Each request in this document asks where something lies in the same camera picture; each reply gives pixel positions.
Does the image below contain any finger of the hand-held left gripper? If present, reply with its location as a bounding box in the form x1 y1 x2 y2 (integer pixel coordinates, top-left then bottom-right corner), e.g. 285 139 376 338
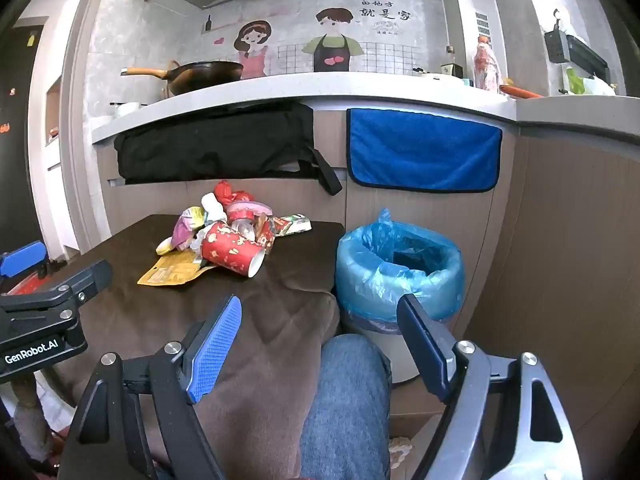
0 240 51 281
0 259 114 333

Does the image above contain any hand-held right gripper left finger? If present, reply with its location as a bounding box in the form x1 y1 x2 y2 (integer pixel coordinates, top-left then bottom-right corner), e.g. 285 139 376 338
57 294 243 480

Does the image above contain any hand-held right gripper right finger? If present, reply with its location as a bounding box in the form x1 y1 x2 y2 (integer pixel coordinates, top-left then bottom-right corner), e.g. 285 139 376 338
396 293 585 480

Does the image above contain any white trash bin blue liner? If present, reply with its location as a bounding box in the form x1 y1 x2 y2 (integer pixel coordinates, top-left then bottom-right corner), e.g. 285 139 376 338
335 208 466 383

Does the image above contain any yellow snack packet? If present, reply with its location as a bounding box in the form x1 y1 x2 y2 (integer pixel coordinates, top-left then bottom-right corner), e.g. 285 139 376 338
137 251 218 287

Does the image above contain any red gold patterned packet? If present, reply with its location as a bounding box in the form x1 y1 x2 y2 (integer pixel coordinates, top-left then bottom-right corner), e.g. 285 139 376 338
201 221 267 279

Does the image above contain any purple snack packet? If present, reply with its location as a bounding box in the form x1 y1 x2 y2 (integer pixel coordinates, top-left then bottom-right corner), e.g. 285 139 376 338
172 206 206 252

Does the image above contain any crushed red drink can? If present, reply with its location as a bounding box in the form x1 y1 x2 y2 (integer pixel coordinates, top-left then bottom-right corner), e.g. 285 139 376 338
229 211 277 256

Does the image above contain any cartoon print tissue pack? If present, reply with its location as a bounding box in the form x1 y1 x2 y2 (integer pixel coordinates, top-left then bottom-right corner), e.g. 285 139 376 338
272 215 312 236

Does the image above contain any red plastic bag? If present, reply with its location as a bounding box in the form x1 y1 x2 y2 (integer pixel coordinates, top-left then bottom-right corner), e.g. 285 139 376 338
214 180 251 206

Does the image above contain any red plastic object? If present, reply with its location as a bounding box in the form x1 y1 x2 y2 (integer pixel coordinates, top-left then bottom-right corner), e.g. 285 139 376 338
0 271 53 296

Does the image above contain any brown blanket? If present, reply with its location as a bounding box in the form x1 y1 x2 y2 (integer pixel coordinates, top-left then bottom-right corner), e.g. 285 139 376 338
50 214 346 480

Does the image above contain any black refrigerator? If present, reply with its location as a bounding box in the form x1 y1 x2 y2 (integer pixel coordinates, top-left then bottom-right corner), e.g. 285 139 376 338
0 24 46 256

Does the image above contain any person's jeans leg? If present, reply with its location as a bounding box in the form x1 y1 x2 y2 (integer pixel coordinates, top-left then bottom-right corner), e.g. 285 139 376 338
300 334 392 480

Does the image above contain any beige floor mat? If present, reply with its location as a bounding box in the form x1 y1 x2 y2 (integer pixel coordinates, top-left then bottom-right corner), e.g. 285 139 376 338
390 437 416 471

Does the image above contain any black bag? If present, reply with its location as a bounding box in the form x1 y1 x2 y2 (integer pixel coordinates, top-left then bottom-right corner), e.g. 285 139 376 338
114 102 343 196

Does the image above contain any blue towel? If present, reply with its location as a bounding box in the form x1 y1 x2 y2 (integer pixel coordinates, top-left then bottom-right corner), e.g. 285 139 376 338
346 108 503 193

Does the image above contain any white speckled kitchen countertop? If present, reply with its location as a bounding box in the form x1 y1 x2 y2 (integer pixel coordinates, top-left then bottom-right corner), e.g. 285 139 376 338
91 72 640 146

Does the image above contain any orange-capped red bottle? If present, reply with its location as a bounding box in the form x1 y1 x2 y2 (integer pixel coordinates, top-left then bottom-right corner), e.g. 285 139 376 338
474 35 503 92

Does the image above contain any green white plastic bag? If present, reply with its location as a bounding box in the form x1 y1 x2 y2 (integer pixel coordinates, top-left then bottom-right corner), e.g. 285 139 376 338
565 67 616 96

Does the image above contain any black wok wooden handle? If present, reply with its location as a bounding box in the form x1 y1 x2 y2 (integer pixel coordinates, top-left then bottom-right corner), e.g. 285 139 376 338
120 60 245 96

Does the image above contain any cartoon wall sticker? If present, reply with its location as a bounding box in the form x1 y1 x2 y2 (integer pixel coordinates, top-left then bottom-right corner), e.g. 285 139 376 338
200 0 436 78

